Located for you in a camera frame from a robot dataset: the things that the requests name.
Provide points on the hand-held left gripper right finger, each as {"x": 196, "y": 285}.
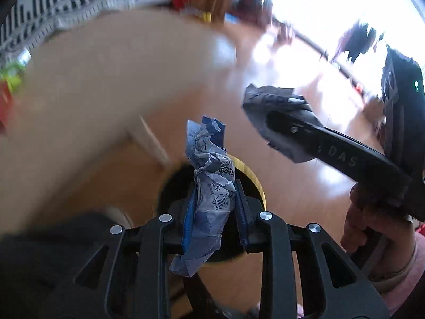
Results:
{"x": 241, "y": 221}

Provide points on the grey wrapper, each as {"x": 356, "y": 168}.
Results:
{"x": 265, "y": 101}

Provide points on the blue white wrapper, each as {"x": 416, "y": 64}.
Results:
{"x": 209, "y": 186}

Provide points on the person's right hand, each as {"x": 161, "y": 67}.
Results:
{"x": 398, "y": 236}

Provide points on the person's right forearm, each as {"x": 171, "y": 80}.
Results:
{"x": 405, "y": 282}

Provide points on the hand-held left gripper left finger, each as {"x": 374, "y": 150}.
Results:
{"x": 189, "y": 221}

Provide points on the black bin with yellow rim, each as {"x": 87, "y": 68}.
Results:
{"x": 249, "y": 179}

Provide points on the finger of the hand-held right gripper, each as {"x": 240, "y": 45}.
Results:
{"x": 292, "y": 129}

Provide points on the black white striped sofa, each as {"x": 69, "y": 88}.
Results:
{"x": 59, "y": 6}

